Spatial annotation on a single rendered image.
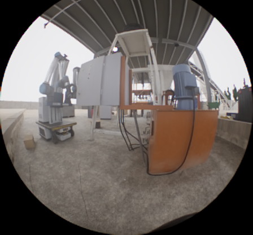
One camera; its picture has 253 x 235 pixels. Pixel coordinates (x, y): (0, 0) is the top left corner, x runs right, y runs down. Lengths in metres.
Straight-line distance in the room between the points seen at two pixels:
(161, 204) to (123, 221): 0.26
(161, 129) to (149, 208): 0.60
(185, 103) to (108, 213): 0.97
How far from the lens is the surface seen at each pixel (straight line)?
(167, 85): 4.22
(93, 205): 0.67
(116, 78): 0.76
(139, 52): 2.76
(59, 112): 1.82
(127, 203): 0.66
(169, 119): 0.60
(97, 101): 0.80
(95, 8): 4.76
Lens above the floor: 0.62
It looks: level
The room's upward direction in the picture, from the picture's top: straight up
